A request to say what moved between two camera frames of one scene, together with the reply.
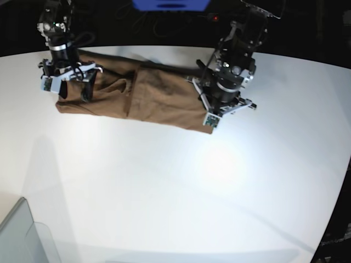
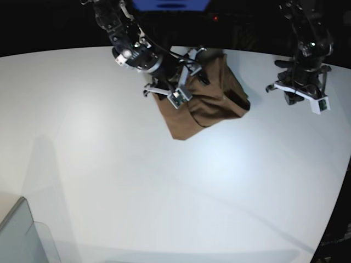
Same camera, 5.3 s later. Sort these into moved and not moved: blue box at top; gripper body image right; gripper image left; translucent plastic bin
Moved: gripper body image right; gripper image left
Not moved: blue box at top; translucent plastic bin
